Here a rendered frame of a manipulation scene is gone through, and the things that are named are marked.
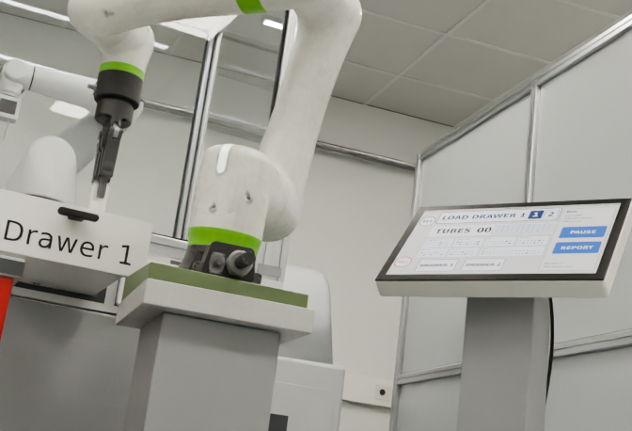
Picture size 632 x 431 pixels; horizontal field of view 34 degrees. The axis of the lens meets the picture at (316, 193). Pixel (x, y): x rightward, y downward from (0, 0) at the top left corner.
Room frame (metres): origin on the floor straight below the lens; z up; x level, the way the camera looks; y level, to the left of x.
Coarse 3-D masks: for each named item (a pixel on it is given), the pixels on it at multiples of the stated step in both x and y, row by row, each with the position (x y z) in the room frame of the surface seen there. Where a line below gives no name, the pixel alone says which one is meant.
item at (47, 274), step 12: (0, 252) 1.89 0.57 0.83; (36, 264) 1.96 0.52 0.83; (48, 264) 1.94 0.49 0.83; (60, 264) 1.93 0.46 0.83; (24, 276) 2.09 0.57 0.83; (36, 276) 2.08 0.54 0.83; (48, 276) 2.06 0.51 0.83; (60, 276) 2.04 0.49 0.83; (72, 276) 2.03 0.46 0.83; (84, 276) 2.01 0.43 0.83; (96, 276) 1.99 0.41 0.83; (108, 276) 1.98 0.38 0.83; (60, 288) 2.18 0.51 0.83; (72, 288) 2.16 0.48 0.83; (84, 288) 2.14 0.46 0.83; (96, 288) 2.13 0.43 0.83
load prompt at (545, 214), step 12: (444, 216) 2.38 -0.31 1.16; (456, 216) 2.36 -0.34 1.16; (468, 216) 2.34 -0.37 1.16; (480, 216) 2.32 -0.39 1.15; (492, 216) 2.31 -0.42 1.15; (504, 216) 2.29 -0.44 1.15; (516, 216) 2.27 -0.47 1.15; (528, 216) 2.26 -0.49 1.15; (540, 216) 2.24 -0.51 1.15; (552, 216) 2.22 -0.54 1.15
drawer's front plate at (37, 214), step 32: (0, 192) 1.79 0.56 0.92; (0, 224) 1.79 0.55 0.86; (32, 224) 1.81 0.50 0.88; (64, 224) 1.83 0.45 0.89; (96, 224) 1.85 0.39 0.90; (128, 224) 1.87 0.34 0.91; (32, 256) 1.82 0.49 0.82; (64, 256) 1.84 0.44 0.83; (96, 256) 1.86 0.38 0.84; (128, 256) 1.88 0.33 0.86
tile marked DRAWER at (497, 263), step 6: (498, 258) 2.18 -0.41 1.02; (504, 258) 2.17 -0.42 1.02; (468, 264) 2.20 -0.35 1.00; (474, 264) 2.19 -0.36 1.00; (480, 264) 2.18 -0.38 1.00; (486, 264) 2.17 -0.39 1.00; (492, 264) 2.17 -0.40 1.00; (498, 264) 2.16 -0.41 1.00; (462, 270) 2.19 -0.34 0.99; (468, 270) 2.18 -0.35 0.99; (474, 270) 2.17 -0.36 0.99; (480, 270) 2.17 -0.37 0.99; (486, 270) 2.16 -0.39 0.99; (492, 270) 2.15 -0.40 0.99; (498, 270) 2.14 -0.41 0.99
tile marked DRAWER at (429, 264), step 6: (420, 264) 2.26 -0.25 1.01; (426, 264) 2.25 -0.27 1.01; (432, 264) 2.24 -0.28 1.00; (438, 264) 2.24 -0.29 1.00; (444, 264) 2.23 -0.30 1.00; (450, 264) 2.22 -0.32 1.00; (414, 270) 2.25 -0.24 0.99; (420, 270) 2.24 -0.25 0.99; (426, 270) 2.24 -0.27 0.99; (432, 270) 2.23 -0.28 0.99; (438, 270) 2.22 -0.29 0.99; (444, 270) 2.21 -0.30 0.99; (450, 270) 2.20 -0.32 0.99
